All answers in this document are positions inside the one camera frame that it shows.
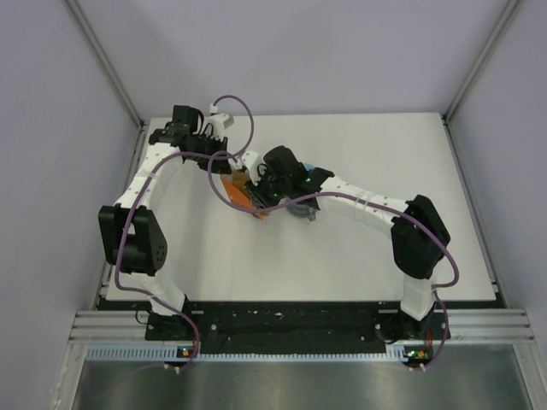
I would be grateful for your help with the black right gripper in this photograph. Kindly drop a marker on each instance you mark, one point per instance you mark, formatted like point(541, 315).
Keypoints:
point(256, 191)

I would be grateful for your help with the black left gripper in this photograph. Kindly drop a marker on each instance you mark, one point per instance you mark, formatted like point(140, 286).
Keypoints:
point(220, 165)

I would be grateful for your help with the blue plastic coffee dripper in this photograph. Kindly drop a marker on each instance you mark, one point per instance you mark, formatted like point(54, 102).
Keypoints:
point(308, 167)

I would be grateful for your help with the orange coffee filter box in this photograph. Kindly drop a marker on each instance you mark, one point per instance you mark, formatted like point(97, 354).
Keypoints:
point(234, 185)

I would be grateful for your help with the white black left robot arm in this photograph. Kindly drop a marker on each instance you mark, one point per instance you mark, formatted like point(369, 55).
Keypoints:
point(134, 243)

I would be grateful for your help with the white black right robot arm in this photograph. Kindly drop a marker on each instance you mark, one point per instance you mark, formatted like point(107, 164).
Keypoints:
point(419, 237)

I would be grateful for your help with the grey glass coffee server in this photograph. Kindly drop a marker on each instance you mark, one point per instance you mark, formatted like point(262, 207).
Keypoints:
point(305, 210)

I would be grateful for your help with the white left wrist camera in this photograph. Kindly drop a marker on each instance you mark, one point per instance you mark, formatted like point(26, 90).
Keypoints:
point(217, 123)

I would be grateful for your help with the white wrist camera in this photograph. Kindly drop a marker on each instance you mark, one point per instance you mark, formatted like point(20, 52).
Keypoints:
point(217, 123)
point(249, 161)

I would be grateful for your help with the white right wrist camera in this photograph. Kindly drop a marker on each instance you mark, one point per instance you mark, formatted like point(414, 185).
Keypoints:
point(249, 161)

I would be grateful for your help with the aluminium frame post left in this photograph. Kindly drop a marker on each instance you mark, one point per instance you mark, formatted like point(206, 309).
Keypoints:
point(103, 61)

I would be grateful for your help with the aluminium frame post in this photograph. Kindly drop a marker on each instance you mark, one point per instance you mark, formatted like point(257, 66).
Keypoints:
point(504, 21)
point(103, 61)

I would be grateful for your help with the grey slotted cable duct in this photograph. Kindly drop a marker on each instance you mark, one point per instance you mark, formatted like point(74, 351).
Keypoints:
point(179, 354)

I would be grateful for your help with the aluminium front rail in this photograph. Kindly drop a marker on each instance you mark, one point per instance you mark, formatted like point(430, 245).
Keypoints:
point(467, 326)

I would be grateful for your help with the aluminium frame post right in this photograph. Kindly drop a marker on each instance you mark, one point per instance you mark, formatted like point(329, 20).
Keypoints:
point(504, 21)

